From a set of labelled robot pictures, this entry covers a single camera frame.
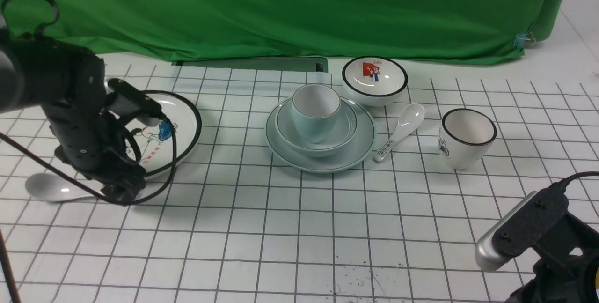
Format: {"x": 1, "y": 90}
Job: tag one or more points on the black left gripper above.
{"x": 92, "y": 141}

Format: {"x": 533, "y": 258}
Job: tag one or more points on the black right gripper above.
{"x": 566, "y": 271}

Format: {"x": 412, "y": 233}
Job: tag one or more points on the plain white ceramic spoon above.
{"x": 54, "y": 189}

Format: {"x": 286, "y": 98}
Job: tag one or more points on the pale green ceramic cup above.
{"x": 314, "y": 111}

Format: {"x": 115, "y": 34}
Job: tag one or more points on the pale green ceramic bowl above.
{"x": 339, "y": 135}

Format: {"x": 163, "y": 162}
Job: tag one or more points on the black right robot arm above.
{"x": 566, "y": 271}

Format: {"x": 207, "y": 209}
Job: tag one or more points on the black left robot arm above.
{"x": 67, "y": 82}

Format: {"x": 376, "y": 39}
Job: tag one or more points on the black-rimmed illustrated plate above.
{"x": 155, "y": 142}

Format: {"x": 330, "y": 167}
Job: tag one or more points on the black-rimmed white cup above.
{"x": 465, "y": 136}

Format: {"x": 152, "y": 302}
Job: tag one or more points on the pale green ceramic plate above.
{"x": 358, "y": 148}

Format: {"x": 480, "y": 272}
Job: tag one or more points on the blue binder clip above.
{"x": 524, "y": 40}

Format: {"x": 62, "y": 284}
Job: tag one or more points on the black-rimmed illustrated bowl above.
{"x": 374, "y": 81}

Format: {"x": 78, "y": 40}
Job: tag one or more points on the green backdrop cloth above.
{"x": 465, "y": 32}

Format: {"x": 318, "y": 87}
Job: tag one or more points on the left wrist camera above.
{"x": 131, "y": 104}

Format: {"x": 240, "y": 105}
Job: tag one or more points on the white spoon with printed handle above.
{"x": 410, "y": 119}

